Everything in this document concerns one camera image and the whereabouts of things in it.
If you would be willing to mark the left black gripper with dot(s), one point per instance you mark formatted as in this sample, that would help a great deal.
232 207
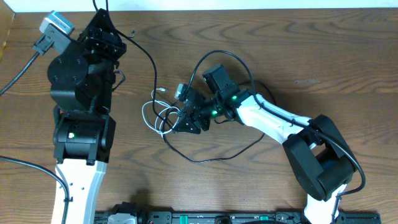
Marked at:
106 40

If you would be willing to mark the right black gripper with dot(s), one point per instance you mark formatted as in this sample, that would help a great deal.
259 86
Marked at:
196 116

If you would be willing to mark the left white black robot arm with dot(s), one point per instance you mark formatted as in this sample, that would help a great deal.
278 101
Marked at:
82 81

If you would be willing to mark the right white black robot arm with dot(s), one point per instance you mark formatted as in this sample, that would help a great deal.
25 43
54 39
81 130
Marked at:
320 158

